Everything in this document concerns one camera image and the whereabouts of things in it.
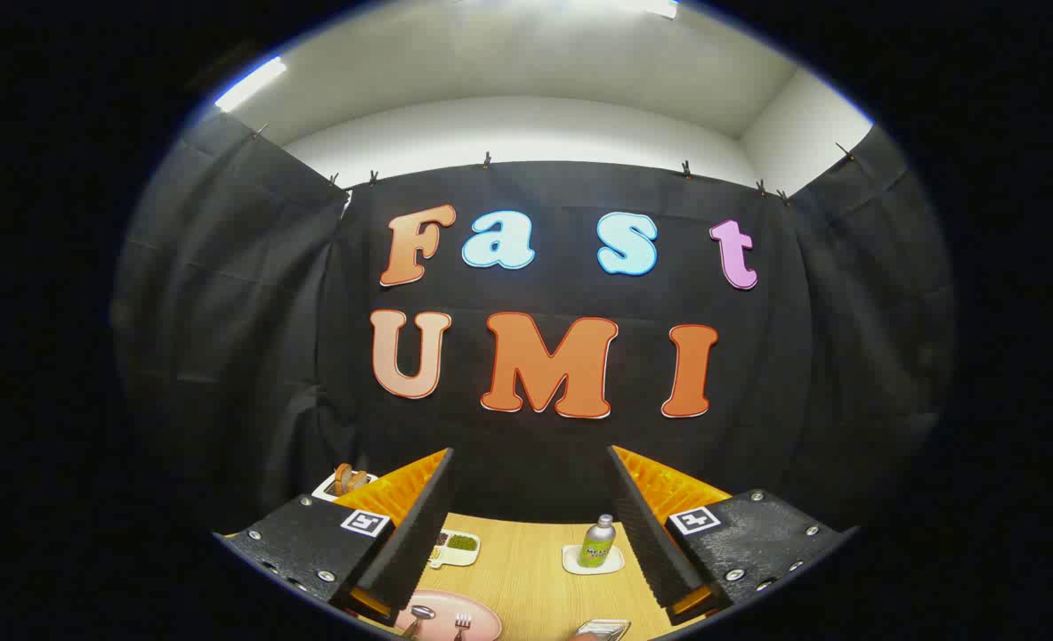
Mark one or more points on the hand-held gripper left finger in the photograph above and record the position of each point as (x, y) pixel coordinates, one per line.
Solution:
(419, 534)

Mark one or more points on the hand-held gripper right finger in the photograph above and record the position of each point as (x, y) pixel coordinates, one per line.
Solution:
(646, 534)

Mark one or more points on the white divided bean tray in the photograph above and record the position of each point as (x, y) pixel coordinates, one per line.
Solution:
(455, 557)

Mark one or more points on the green soda bottle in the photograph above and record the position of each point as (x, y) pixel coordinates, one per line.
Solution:
(597, 545)

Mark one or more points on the white square coaster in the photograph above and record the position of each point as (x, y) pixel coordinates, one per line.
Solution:
(572, 563)

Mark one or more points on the toasted bread slice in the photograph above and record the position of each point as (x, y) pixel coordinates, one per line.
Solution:
(360, 481)
(342, 479)

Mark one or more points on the metal cutlery drainer basket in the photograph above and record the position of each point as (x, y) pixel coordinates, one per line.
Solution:
(606, 629)

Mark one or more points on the pink round plate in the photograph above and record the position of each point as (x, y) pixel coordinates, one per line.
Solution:
(481, 619)

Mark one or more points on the cream white toaster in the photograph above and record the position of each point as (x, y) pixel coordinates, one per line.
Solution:
(323, 490)

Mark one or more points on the row of black cloth clips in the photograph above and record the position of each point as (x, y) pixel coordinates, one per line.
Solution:
(487, 161)

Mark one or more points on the ceiling light strip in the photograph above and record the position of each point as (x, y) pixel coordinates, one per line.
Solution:
(651, 7)
(250, 85)

